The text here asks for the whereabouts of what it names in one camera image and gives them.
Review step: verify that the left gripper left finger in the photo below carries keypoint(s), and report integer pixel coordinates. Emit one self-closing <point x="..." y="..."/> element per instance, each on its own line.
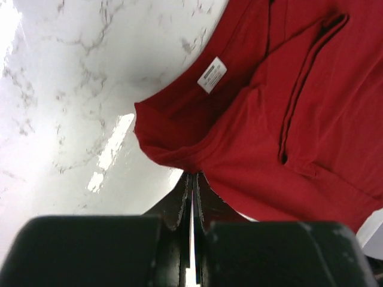
<point x="173" y="245"/>

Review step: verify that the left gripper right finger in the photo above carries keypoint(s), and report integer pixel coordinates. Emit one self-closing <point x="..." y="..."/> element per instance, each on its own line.
<point x="224" y="241"/>

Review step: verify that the dark red t shirt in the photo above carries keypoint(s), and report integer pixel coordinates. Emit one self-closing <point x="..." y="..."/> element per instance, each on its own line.
<point x="282" y="111"/>

